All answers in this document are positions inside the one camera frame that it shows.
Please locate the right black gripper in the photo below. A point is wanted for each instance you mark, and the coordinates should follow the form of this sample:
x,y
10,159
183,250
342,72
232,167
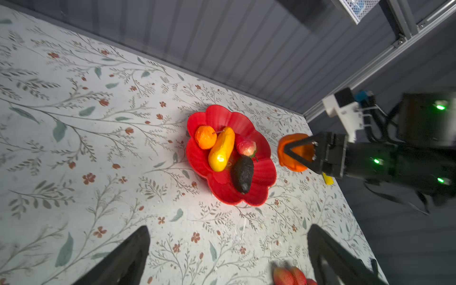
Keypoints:
x,y
334,155

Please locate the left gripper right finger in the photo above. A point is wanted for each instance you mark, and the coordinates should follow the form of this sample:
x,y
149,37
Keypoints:
x,y
334,265

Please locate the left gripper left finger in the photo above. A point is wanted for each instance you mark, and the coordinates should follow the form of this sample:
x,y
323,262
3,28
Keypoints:
x,y
124,265

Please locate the red apple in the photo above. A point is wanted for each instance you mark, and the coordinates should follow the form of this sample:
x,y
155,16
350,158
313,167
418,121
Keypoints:
x,y
246,148

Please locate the dark avocado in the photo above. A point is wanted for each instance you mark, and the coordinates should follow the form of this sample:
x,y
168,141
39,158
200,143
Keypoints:
x,y
242,174

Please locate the yellow squash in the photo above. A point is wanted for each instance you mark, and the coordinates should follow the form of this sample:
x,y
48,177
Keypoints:
x,y
220,153

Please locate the small orange tangerine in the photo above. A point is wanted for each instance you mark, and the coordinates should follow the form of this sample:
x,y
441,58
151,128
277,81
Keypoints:
x,y
205,137

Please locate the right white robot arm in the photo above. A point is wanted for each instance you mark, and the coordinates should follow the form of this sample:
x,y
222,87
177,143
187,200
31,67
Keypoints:
x,y
413,145

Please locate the red flower-shaped bowl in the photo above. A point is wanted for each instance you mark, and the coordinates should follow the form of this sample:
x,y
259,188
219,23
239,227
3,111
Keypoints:
x,y
220,183

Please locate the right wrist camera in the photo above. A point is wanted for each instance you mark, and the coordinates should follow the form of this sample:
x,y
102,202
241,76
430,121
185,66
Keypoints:
x,y
348,108

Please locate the white wire basket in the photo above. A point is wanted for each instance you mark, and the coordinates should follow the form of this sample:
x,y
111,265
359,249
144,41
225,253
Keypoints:
x,y
357,9

